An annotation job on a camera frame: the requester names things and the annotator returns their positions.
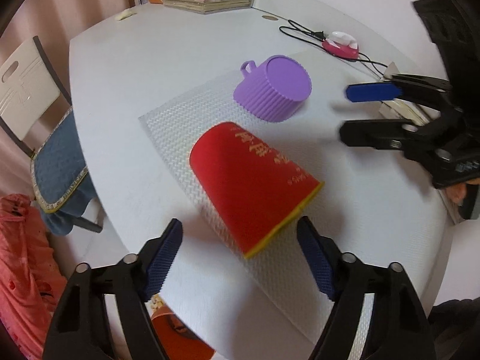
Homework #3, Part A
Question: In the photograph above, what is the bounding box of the open book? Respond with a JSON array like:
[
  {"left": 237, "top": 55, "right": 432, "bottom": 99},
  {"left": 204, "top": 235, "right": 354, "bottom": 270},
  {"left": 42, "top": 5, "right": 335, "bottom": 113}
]
[{"left": 379, "top": 62, "right": 432, "bottom": 126}]

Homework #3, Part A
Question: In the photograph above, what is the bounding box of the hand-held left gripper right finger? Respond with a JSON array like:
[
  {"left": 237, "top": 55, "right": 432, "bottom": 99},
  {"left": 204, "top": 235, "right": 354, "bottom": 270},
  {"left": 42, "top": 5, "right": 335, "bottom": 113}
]
[{"left": 296, "top": 215, "right": 437, "bottom": 360}]

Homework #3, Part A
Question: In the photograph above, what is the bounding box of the red printed bag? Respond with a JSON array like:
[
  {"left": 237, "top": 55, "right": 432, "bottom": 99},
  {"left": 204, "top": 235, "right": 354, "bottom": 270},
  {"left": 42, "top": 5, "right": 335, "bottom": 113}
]
[{"left": 150, "top": 294, "right": 216, "bottom": 360}]

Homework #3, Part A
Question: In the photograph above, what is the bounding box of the dark cloth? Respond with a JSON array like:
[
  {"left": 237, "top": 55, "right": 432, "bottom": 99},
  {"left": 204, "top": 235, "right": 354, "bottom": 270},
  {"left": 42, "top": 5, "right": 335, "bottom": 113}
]
[{"left": 429, "top": 300, "right": 480, "bottom": 360}]

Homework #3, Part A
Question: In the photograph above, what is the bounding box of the blue seat cushion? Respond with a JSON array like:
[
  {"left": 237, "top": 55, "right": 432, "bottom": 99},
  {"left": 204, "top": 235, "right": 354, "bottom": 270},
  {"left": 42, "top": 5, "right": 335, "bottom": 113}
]
[{"left": 30, "top": 107, "right": 100, "bottom": 235}]

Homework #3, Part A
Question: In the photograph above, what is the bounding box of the red paper cup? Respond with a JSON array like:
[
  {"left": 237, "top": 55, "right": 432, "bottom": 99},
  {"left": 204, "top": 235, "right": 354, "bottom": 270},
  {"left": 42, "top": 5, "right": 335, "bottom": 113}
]
[{"left": 187, "top": 122, "right": 325, "bottom": 259}]

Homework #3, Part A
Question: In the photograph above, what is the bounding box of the white textured mat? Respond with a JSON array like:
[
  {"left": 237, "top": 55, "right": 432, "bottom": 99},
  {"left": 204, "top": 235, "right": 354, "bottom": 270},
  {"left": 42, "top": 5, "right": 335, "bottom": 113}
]
[{"left": 138, "top": 71, "right": 376, "bottom": 357}]

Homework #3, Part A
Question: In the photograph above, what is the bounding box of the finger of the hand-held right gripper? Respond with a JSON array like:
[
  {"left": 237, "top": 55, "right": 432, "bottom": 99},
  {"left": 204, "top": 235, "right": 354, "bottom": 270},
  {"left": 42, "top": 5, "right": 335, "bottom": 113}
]
[
  {"left": 339, "top": 119, "right": 451, "bottom": 162},
  {"left": 346, "top": 74, "right": 456, "bottom": 115}
]

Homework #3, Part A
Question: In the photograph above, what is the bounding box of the orange-pink cloth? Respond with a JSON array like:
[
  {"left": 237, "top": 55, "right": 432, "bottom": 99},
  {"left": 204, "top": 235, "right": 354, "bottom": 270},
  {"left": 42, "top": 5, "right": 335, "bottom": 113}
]
[{"left": 0, "top": 194, "right": 70, "bottom": 360}]

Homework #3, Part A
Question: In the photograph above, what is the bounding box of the black cable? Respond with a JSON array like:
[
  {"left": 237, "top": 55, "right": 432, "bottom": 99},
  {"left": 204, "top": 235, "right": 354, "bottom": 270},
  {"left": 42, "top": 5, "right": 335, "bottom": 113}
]
[{"left": 279, "top": 19, "right": 391, "bottom": 77}]

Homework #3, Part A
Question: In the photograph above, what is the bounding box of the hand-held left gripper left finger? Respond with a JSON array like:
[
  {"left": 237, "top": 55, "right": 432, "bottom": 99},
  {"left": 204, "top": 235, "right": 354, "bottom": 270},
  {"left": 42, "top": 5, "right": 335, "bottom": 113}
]
[{"left": 42, "top": 217, "right": 184, "bottom": 360}]

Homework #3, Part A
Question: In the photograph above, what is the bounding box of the person's right hand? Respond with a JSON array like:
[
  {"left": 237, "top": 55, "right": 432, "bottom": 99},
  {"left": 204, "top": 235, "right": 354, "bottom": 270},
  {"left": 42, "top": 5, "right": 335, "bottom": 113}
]
[{"left": 446, "top": 182, "right": 469, "bottom": 207}]

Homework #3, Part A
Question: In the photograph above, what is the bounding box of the white chair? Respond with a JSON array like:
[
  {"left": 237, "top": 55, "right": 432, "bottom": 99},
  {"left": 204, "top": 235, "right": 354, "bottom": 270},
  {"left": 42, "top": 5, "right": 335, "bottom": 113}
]
[{"left": 0, "top": 35, "right": 104, "bottom": 235}]

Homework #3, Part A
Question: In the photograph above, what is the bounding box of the purple ribbed cup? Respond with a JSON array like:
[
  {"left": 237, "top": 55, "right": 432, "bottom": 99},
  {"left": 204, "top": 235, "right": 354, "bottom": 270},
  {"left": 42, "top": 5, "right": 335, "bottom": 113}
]
[{"left": 233, "top": 55, "right": 313, "bottom": 124}]

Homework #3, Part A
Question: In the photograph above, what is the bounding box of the pink and white device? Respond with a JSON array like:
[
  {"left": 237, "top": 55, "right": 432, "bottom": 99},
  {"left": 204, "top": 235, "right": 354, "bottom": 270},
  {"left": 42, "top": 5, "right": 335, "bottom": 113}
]
[{"left": 322, "top": 31, "right": 361, "bottom": 61}]

